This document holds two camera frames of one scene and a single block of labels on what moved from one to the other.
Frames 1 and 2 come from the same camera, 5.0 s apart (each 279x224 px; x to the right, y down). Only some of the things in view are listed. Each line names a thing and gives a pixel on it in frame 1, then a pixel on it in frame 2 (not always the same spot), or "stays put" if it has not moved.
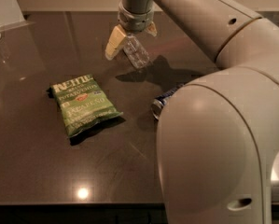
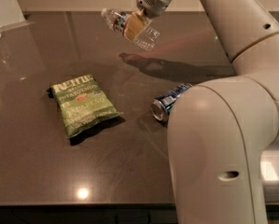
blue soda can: x=158 y=103 stays put
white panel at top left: x=5 y=8 stays put
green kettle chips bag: x=82 y=103 stays put
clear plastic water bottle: x=134 y=51 → x=146 y=40
